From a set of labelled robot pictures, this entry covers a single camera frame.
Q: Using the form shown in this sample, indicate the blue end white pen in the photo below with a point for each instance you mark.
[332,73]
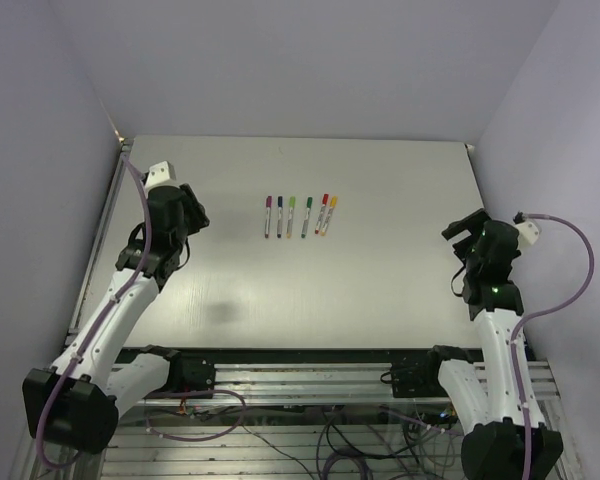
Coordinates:
[279,222]

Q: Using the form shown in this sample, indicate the yellow end white pen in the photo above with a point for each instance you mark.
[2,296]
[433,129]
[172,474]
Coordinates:
[327,221]

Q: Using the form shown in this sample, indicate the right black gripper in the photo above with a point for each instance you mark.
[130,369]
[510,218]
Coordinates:
[473,223]

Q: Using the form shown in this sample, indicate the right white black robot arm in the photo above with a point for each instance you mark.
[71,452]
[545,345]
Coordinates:
[505,435]

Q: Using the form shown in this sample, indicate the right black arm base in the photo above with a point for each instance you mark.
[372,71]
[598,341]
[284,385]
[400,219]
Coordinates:
[416,374]

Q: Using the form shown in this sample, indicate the purple end white pen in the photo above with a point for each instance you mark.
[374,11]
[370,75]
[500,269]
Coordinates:
[267,222]

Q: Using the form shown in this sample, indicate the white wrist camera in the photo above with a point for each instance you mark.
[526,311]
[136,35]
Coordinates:
[528,231]
[160,174]

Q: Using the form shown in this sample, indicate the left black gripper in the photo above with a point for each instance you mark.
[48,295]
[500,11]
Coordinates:
[195,209]

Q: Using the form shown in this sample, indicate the red end white pen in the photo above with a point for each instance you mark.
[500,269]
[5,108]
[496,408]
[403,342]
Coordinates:
[320,218]

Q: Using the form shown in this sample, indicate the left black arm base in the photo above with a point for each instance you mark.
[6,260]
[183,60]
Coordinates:
[186,372]

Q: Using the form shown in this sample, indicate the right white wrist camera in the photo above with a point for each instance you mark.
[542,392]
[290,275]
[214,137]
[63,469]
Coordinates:
[528,231]

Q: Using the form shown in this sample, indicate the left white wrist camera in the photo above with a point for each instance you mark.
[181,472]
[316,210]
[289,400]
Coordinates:
[160,174]

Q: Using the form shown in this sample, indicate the aluminium rail frame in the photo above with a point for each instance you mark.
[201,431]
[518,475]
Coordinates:
[248,384]

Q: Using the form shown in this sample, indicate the dark green end white pen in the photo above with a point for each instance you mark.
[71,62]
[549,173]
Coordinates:
[305,224]

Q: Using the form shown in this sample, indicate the light green end white pen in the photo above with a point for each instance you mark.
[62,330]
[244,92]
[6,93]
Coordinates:
[290,220]

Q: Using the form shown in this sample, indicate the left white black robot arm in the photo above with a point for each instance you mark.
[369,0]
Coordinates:
[78,400]

